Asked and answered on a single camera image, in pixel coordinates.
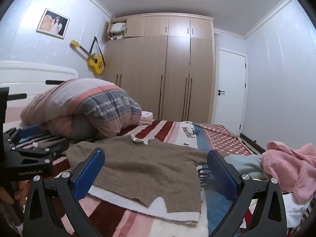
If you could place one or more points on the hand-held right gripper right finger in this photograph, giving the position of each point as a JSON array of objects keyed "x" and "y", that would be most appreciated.
[{"x": 223, "y": 176}]

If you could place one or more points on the white bed headboard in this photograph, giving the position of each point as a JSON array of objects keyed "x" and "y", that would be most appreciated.
[{"x": 34, "y": 84}]

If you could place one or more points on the pink garment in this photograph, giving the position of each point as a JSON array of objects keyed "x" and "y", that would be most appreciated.
[{"x": 291, "y": 167}]

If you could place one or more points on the grey-blue garment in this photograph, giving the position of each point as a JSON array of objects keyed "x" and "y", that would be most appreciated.
[{"x": 243, "y": 164}]

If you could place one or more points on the wooden wardrobe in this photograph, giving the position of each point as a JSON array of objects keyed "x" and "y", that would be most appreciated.
[{"x": 163, "y": 69}]

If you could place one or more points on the striped printed blanket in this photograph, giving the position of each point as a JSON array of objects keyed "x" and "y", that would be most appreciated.
[{"x": 153, "y": 202}]

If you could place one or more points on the brown knitted sweater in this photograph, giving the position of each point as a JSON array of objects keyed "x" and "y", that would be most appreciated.
[{"x": 150, "y": 167}]

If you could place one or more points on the white garment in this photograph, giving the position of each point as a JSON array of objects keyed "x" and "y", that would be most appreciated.
[{"x": 295, "y": 209}]

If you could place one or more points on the red polka dot sheet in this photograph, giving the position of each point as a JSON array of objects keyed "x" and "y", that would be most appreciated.
[{"x": 227, "y": 138}]

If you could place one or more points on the yellow guitar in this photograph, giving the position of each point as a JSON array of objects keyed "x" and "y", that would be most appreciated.
[{"x": 92, "y": 58}]

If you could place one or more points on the small white-pink cloth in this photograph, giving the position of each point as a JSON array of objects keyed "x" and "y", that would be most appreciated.
[{"x": 146, "y": 118}]

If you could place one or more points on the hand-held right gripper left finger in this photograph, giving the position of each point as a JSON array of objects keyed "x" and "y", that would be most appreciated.
[{"x": 89, "y": 175}]

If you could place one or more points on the folded linens in wardrobe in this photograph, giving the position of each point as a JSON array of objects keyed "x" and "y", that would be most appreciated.
[{"x": 117, "y": 30}]

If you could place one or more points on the striped folded duvet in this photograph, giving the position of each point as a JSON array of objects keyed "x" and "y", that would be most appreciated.
[{"x": 86, "y": 108}]

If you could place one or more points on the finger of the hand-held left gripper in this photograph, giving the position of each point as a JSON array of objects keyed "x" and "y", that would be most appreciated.
[
  {"x": 49, "y": 148},
  {"x": 29, "y": 131}
]

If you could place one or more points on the white door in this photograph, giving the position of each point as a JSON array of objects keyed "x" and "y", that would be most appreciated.
[{"x": 230, "y": 91}]

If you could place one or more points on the framed wall picture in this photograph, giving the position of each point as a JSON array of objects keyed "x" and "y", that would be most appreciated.
[{"x": 53, "y": 23}]

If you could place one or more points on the person's left hand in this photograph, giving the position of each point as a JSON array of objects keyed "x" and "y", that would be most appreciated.
[{"x": 18, "y": 191}]

